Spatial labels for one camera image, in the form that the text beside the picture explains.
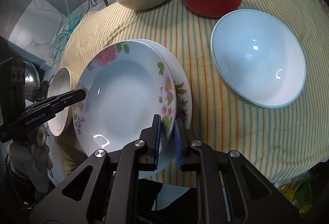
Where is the white plate grey leaf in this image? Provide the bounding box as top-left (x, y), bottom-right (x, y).
top-left (48, 67), bottom-right (73, 137)

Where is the pink blossom deep plate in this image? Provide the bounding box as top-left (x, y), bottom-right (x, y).
top-left (133, 38), bottom-right (192, 179)

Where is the red rose deep plate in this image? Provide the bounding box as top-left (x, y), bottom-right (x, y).
top-left (73, 40), bottom-right (177, 156)

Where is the pale green ceramic bowl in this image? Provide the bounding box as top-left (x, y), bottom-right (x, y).
top-left (211, 9), bottom-right (307, 109)

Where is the yellow striped cloth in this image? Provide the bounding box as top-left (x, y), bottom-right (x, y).
top-left (61, 0), bottom-right (328, 182)

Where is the teal power cable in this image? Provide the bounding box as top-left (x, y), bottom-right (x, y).
top-left (23, 0), bottom-right (83, 60)

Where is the white cable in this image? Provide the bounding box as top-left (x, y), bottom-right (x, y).
top-left (10, 0), bottom-right (64, 42)

